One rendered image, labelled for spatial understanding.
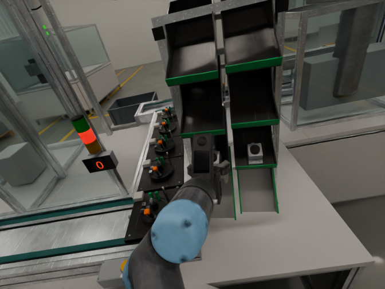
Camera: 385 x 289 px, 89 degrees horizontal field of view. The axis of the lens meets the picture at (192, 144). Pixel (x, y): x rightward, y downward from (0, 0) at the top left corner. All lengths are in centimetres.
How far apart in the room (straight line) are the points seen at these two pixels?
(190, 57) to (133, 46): 1108
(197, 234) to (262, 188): 56
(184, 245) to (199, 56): 46
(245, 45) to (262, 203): 55
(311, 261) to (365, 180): 120
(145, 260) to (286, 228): 69
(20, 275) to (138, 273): 82
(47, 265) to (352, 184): 194
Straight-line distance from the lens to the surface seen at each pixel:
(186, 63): 58
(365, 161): 184
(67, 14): 1274
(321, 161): 164
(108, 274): 87
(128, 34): 1164
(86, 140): 87
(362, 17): 145
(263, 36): 64
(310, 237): 95
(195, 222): 28
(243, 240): 91
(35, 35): 85
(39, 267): 108
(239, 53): 59
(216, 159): 63
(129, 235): 90
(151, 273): 35
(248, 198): 82
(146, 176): 112
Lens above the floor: 165
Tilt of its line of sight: 33 degrees down
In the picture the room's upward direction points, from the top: 13 degrees counter-clockwise
